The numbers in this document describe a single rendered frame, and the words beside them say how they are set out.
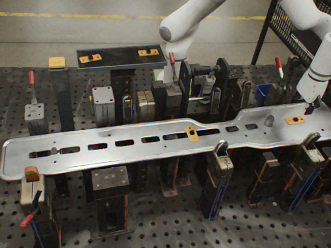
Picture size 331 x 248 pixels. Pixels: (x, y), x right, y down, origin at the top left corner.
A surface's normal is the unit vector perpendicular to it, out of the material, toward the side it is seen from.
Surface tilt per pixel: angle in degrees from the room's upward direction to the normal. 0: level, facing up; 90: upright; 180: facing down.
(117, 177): 0
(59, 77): 90
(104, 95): 0
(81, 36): 0
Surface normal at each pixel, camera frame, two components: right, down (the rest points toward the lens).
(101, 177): 0.08, -0.70
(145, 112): 0.24, 0.70
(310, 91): -0.94, 0.15
